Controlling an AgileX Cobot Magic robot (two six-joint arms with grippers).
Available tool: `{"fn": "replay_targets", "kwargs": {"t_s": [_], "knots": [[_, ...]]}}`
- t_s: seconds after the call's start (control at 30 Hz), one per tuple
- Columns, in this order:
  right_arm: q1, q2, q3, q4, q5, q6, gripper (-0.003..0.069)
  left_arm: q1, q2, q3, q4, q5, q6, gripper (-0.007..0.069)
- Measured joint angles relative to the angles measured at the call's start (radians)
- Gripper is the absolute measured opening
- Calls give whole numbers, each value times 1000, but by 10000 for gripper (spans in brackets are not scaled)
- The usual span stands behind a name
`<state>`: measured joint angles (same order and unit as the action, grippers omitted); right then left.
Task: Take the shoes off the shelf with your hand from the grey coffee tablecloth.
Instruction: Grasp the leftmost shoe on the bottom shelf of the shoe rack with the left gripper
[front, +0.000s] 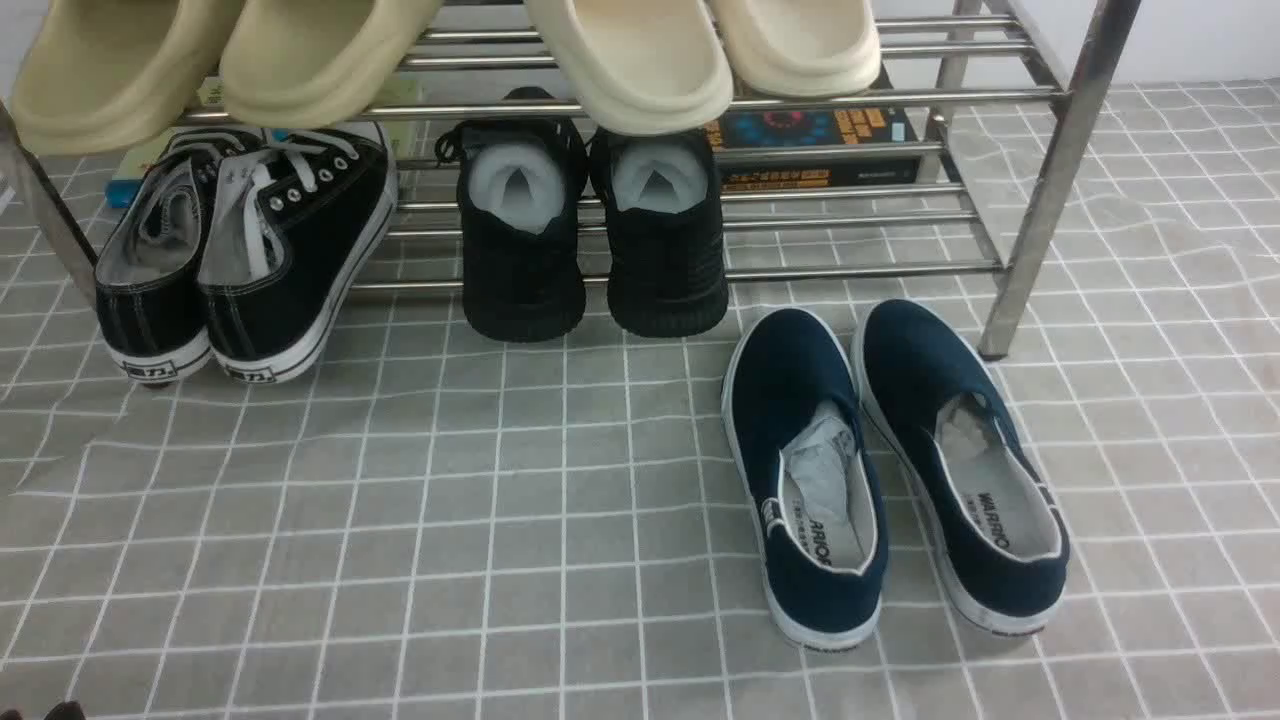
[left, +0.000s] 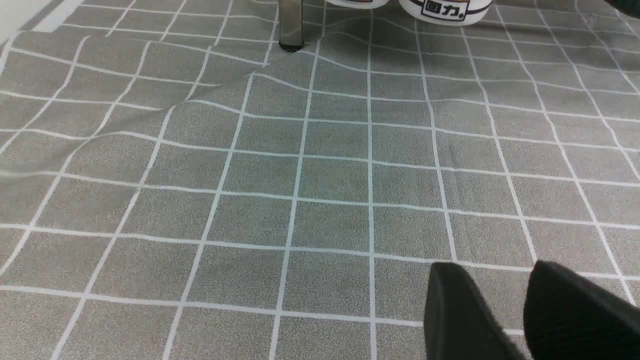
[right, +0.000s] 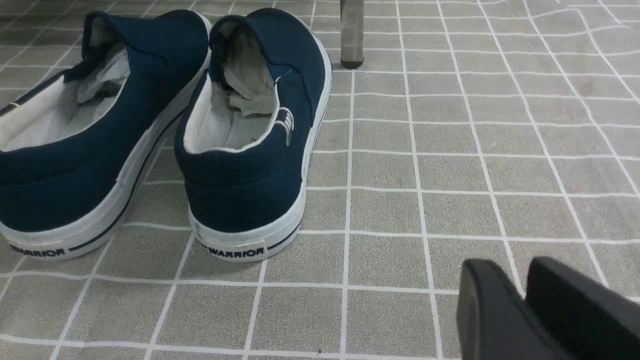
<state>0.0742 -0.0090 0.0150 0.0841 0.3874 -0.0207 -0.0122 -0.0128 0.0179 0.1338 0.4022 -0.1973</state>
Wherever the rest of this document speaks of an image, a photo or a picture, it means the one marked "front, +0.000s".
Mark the black canvas sneaker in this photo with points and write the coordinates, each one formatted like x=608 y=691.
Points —
x=146 y=295
x=292 y=226

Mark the silver metal shoe rack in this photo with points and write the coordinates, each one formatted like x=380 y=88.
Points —
x=974 y=28

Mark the black knit sneaker right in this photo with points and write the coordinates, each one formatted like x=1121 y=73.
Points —
x=663 y=213

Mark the black knit sneaker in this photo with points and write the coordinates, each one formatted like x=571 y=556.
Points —
x=663 y=213
x=520 y=180

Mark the navy slip-on shoe left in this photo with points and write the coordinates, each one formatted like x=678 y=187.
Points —
x=792 y=417

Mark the navy slip-on shoe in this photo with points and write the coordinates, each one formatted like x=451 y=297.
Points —
x=792 y=417
x=995 y=530

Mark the black knit sneaker left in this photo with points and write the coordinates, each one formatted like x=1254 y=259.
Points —
x=520 y=180

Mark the black book colourful cover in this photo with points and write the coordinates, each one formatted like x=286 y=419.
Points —
x=815 y=130

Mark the grey checked floor cloth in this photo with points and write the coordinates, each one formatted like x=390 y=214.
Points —
x=434 y=526

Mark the cream foam slipper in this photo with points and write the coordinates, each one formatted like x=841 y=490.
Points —
x=801 y=48
x=638 y=68

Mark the cream foam slipper far right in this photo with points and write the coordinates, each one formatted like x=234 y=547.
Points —
x=801 y=48

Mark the navy slip-on shoe right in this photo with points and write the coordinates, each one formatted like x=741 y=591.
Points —
x=995 y=530

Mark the yellow-green foam slipper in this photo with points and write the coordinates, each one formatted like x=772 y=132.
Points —
x=106 y=75
x=311 y=64

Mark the blue green book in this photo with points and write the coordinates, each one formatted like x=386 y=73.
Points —
x=400 y=89

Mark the yellow-green foam slipper far left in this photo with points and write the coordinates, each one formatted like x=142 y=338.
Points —
x=106 y=75

